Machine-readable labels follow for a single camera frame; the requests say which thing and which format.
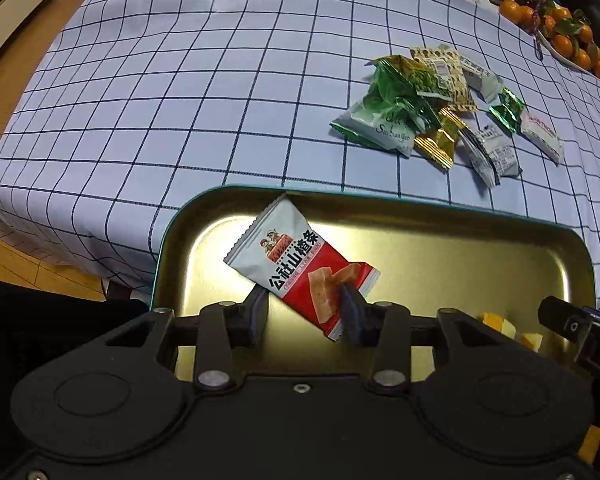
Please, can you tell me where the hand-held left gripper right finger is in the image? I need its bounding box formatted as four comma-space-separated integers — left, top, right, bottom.
337, 284, 506, 395

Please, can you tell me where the grey and white snack packet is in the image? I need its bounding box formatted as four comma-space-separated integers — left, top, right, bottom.
462, 130, 502, 188
480, 125, 523, 178

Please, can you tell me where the yellow snack packet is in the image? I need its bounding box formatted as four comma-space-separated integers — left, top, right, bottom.
475, 311, 544, 357

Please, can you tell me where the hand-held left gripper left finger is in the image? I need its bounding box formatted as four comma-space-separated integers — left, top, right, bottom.
105, 286, 270, 393

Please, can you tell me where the crumpled green snack packet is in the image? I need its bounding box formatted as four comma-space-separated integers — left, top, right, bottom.
365, 54, 441, 131

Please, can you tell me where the white fruit plate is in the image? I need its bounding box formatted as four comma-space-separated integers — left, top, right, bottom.
535, 30, 600, 86

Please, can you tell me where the pile of oranges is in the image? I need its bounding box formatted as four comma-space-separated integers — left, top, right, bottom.
500, 0, 600, 83

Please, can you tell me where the purple beaded keychain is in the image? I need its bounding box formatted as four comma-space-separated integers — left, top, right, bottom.
529, 0, 551, 61

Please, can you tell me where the white packet with red label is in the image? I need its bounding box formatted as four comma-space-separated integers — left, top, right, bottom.
520, 109, 566, 165

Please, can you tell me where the green and white snack packet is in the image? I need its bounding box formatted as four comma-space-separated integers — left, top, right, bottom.
330, 95, 416, 159

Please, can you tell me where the red and white snack packet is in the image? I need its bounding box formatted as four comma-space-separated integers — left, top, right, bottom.
223, 192, 382, 342

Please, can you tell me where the white checked tablecloth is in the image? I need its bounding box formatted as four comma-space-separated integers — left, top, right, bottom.
0, 0, 600, 321

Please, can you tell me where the gold foil snack packet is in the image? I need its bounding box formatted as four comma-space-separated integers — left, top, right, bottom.
414, 107, 468, 172

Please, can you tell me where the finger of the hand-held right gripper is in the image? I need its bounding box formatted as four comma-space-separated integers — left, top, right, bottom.
537, 296, 586, 361

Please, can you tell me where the small green foil packet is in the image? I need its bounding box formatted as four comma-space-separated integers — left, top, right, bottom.
487, 87, 527, 135

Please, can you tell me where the long white snack packet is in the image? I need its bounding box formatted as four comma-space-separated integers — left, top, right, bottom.
457, 54, 503, 103

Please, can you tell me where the olive and beige snack packet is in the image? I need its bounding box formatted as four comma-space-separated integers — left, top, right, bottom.
410, 45, 478, 113

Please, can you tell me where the gold metal tin tray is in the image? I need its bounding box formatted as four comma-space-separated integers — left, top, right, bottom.
150, 185, 597, 386

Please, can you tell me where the white cabinet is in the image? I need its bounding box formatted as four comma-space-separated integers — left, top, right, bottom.
0, 0, 101, 73

